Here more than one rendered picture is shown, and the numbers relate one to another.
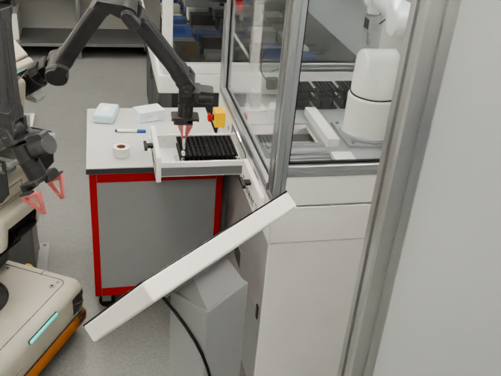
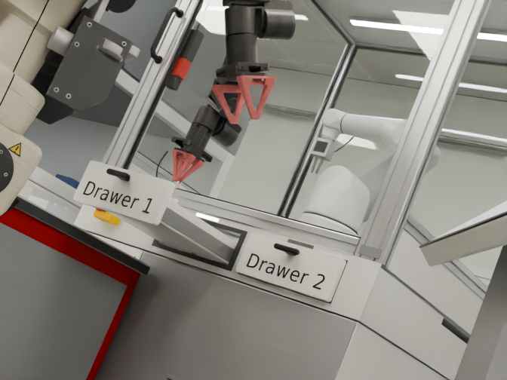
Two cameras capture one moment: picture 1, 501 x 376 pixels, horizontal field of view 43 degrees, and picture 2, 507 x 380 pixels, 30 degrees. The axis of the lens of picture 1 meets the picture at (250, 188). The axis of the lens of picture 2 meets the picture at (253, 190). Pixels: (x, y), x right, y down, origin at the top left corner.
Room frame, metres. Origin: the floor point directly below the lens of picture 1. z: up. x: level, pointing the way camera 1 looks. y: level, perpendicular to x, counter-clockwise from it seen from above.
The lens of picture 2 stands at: (0.23, 1.52, 0.55)
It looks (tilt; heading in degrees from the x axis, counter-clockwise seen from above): 11 degrees up; 323
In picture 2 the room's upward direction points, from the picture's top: 23 degrees clockwise
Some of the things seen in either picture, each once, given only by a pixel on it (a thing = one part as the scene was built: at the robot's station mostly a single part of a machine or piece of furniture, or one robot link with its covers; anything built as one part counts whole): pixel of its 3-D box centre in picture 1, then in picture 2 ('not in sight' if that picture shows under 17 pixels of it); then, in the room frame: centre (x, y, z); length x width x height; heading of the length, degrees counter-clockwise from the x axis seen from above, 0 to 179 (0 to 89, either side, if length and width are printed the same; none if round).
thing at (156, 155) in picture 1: (155, 152); (122, 191); (2.22, 0.38, 0.87); 0.29 x 0.02 x 0.11; 15
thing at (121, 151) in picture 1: (121, 151); (16, 189); (2.39, 0.56, 0.78); 0.07 x 0.07 x 0.04
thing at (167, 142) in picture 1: (208, 153); (170, 226); (2.27, 0.18, 0.86); 0.40 x 0.26 x 0.06; 105
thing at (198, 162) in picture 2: (182, 127); (182, 163); (2.19, 0.28, 1.00); 0.07 x 0.07 x 0.09; 12
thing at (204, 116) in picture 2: (187, 95); (207, 120); (2.19, 0.26, 1.13); 0.07 x 0.06 x 0.07; 98
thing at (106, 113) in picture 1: (106, 113); not in sight; (2.76, 0.71, 0.78); 0.15 x 0.10 x 0.04; 1
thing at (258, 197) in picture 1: (252, 189); (289, 265); (1.99, -0.01, 0.87); 0.29 x 0.02 x 0.11; 15
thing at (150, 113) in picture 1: (148, 113); not in sight; (2.80, 0.51, 0.79); 0.13 x 0.09 x 0.05; 124
